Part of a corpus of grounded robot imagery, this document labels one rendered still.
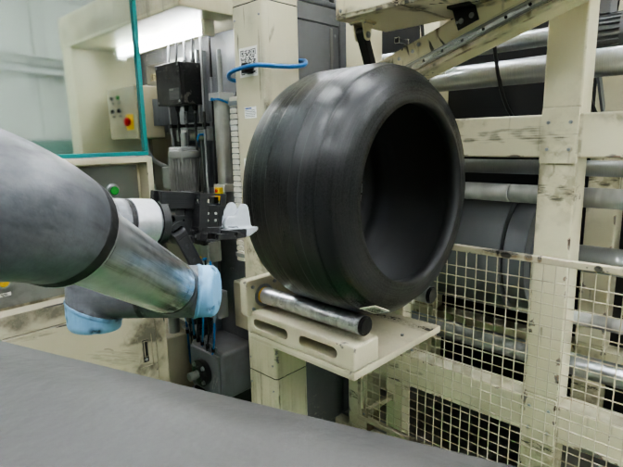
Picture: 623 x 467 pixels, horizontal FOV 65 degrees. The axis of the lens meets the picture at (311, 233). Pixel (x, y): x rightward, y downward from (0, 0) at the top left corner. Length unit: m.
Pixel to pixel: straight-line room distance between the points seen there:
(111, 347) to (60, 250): 1.16
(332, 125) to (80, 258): 0.65
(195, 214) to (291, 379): 0.82
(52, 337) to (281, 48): 0.96
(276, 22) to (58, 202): 1.07
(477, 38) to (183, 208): 0.91
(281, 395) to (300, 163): 0.79
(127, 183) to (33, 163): 1.15
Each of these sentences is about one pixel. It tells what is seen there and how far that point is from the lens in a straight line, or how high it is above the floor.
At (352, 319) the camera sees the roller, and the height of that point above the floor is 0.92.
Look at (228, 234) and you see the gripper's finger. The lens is 0.84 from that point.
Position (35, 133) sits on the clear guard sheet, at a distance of 1.41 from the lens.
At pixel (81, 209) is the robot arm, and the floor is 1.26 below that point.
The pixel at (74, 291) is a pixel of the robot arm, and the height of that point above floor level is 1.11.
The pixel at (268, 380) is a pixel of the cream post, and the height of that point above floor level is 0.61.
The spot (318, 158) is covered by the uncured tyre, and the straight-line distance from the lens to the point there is 0.93.
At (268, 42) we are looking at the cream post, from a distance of 1.35.
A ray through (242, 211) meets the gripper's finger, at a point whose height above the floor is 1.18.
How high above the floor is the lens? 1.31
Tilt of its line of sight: 11 degrees down
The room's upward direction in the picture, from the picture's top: 1 degrees counter-clockwise
